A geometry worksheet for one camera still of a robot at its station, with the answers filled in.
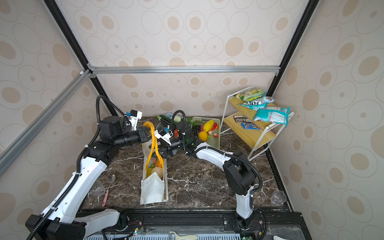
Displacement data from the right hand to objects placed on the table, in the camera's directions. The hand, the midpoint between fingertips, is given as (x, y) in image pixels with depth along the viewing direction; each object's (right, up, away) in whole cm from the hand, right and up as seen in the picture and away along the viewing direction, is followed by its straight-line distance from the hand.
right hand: (152, 153), depth 71 cm
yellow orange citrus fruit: (+26, +7, +31) cm, 41 cm away
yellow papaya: (+30, +14, +31) cm, 45 cm away
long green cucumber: (0, +20, +38) cm, 43 cm away
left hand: (+5, +11, -6) cm, 13 cm away
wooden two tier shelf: (+54, +6, +5) cm, 54 cm away
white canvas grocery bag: (0, -18, +4) cm, 19 cm away
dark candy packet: (+51, +19, +26) cm, 60 cm away
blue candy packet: (+54, +14, +21) cm, 60 cm away
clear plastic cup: (+66, -26, +11) cm, 72 cm away
